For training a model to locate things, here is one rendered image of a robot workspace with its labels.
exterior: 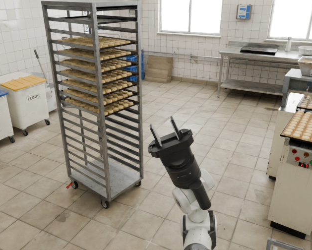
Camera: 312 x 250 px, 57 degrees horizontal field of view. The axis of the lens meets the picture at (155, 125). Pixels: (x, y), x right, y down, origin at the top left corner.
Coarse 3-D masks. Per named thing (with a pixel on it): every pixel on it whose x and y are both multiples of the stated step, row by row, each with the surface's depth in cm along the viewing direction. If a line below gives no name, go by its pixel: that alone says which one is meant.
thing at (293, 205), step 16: (304, 144) 217; (288, 176) 226; (304, 176) 219; (288, 192) 231; (304, 192) 224; (272, 208) 244; (288, 208) 236; (304, 208) 228; (272, 224) 253; (288, 224) 241; (304, 224) 233
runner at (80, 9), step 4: (48, 8) 233; (52, 8) 230; (56, 8) 227; (60, 8) 224; (64, 8) 220; (68, 8) 217; (72, 8) 214; (76, 8) 211; (80, 8) 208; (84, 8) 206; (88, 8) 203
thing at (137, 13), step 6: (138, 6) 229; (138, 12) 231; (138, 18) 232; (138, 24) 234; (138, 30) 236; (138, 36) 238; (138, 42) 240; (138, 48) 242; (138, 60) 246; (138, 66) 248; (138, 78) 253; (138, 90) 258; (138, 96) 260; (138, 108) 266; (138, 126) 274; (138, 132) 277
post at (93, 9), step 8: (96, 16) 200; (96, 24) 202; (96, 32) 204; (96, 40) 206; (96, 48) 208; (96, 56) 210; (96, 64) 213; (96, 72) 216; (96, 80) 219; (104, 120) 233; (104, 128) 236; (104, 136) 238; (104, 144) 241; (104, 152) 244; (104, 160) 248; (104, 168) 252
